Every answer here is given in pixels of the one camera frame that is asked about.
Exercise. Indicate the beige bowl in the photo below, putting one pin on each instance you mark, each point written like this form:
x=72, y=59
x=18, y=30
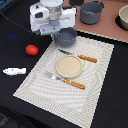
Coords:
x=123, y=14

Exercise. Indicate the brown stove board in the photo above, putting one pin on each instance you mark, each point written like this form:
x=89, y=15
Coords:
x=107, y=26

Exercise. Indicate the round beige plate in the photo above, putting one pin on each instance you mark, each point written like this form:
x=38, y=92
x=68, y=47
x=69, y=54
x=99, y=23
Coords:
x=69, y=66

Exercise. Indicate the fork with wooden handle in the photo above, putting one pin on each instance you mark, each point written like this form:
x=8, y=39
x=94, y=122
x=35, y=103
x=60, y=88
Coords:
x=54, y=77

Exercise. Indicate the grey cooking pot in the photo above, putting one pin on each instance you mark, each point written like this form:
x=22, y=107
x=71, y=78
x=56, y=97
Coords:
x=90, y=12

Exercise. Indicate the woven beige placemat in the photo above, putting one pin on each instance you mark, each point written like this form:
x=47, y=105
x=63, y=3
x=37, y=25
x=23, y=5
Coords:
x=62, y=99

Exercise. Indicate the grey frying pan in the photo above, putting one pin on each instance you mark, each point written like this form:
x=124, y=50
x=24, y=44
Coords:
x=65, y=37

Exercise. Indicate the black rear burner disc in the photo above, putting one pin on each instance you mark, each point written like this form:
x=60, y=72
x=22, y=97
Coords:
x=76, y=2

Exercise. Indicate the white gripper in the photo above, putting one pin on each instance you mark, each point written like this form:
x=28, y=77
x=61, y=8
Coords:
x=50, y=17

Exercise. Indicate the red sausage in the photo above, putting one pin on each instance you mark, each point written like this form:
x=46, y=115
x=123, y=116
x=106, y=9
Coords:
x=32, y=50

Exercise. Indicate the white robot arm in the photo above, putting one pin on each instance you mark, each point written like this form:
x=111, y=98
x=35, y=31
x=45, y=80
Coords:
x=48, y=17

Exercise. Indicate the knife with wooden handle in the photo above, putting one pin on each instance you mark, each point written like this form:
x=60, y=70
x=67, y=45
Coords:
x=80, y=56

